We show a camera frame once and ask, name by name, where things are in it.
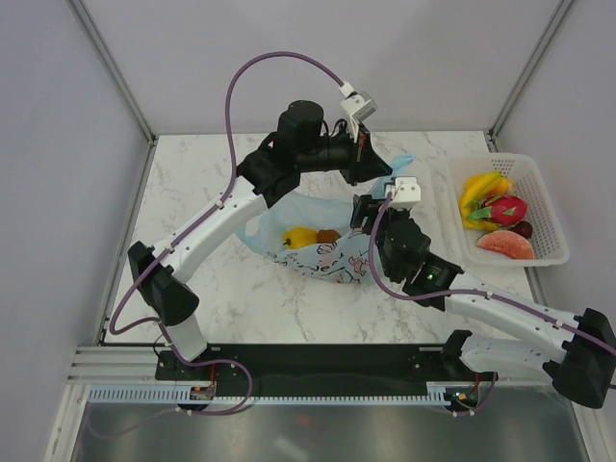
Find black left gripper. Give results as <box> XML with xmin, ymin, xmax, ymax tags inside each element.
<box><xmin>298</xmin><ymin>122</ymin><xmax>393</xmax><ymax>189</ymax></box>

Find light blue plastic bag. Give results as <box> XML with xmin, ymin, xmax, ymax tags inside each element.
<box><xmin>233</xmin><ymin>153</ymin><xmax>417</xmax><ymax>287</ymax></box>

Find yellow fake banana bunch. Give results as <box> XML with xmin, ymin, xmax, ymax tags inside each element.
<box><xmin>458</xmin><ymin>171</ymin><xmax>502</xmax><ymax>232</ymax></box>

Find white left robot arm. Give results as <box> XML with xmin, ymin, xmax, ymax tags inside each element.
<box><xmin>128</xmin><ymin>93</ymin><xmax>392</xmax><ymax>379</ymax></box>

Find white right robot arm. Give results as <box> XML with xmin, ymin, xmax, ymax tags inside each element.
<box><xmin>350</xmin><ymin>194</ymin><xmax>615</xmax><ymax>409</ymax></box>

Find red fake dragon fruit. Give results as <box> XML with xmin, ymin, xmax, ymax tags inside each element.
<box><xmin>468</xmin><ymin>194</ymin><xmax>527</xmax><ymax>226</ymax></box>

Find fake watermelon slice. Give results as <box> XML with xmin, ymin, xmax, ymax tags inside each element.
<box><xmin>476</xmin><ymin>230</ymin><xmax>535</xmax><ymax>260</ymax></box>

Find orange fake peach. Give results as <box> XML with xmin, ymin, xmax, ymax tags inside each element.
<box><xmin>495</xmin><ymin>177</ymin><xmax>516</xmax><ymax>194</ymax></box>

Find dark purple fake plum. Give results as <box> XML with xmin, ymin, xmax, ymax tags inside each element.
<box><xmin>510</xmin><ymin>220</ymin><xmax>533</xmax><ymax>240</ymax></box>

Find white plastic fruit basket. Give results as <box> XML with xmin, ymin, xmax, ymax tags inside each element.
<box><xmin>446</xmin><ymin>152</ymin><xmax>570</xmax><ymax>268</ymax></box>

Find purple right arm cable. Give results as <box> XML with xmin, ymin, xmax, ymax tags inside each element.
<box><xmin>367</xmin><ymin>192</ymin><xmax>616</xmax><ymax>418</ymax></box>

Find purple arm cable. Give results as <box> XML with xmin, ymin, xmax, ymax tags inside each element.
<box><xmin>108</xmin><ymin>50</ymin><xmax>347</xmax><ymax>416</ymax></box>
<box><xmin>367</xmin><ymin>192</ymin><xmax>616</xmax><ymax>418</ymax></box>

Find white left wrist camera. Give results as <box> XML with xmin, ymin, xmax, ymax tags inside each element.
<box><xmin>339</xmin><ymin>81</ymin><xmax>378</xmax><ymax>141</ymax></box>

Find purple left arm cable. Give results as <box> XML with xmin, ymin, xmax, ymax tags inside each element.
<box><xmin>108</xmin><ymin>50</ymin><xmax>347</xmax><ymax>416</ymax></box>

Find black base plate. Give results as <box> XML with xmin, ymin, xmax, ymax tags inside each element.
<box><xmin>155</xmin><ymin>344</ymin><xmax>493</xmax><ymax>396</ymax></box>

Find right aluminium corner post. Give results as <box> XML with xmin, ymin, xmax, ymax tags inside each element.
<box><xmin>484</xmin><ymin>0</ymin><xmax>578</xmax><ymax>152</ymax></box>

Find aluminium corner post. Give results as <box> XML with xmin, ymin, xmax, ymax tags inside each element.
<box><xmin>66</xmin><ymin>0</ymin><xmax>158</xmax><ymax>146</ymax></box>
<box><xmin>484</xmin><ymin>0</ymin><xmax>578</xmax><ymax>152</ymax></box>

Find left aluminium corner post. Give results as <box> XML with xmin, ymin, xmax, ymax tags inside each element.
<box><xmin>66</xmin><ymin>0</ymin><xmax>158</xmax><ymax>146</ymax></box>

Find aluminium frame rail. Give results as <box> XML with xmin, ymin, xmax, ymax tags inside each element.
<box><xmin>69</xmin><ymin>337</ymin><xmax>566</xmax><ymax>384</ymax></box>

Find white slotted cable duct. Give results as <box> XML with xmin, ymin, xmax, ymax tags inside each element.
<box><xmin>88</xmin><ymin>384</ymin><xmax>450</xmax><ymax>406</ymax></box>

